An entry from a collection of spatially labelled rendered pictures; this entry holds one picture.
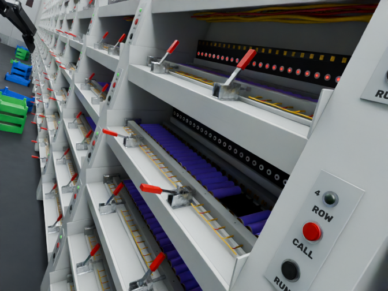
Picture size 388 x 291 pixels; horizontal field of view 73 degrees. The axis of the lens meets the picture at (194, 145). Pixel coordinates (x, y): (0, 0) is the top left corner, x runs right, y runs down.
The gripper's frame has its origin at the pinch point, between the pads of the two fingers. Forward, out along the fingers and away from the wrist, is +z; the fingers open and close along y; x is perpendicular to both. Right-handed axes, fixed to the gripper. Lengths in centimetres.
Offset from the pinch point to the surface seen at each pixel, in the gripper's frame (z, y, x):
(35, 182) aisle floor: 102, -19, -18
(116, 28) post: 32, 20, 49
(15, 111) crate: 136, -64, 46
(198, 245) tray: -32, 55, -56
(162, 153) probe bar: -16, 49, -36
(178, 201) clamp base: -27, 52, -49
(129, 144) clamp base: -9, 41, -32
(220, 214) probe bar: -31, 58, -51
